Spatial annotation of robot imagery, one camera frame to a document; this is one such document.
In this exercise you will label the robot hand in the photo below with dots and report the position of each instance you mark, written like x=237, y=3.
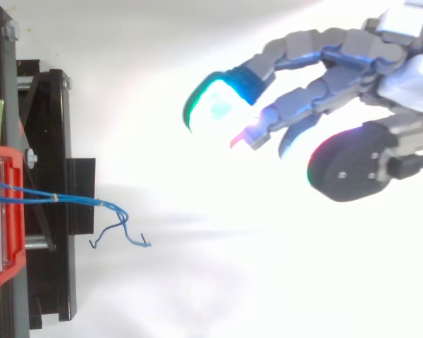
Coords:
x=356, y=53

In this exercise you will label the red plastic bin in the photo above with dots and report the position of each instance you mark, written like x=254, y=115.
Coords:
x=14, y=211

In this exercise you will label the black stand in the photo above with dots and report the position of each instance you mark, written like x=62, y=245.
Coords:
x=53, y=141

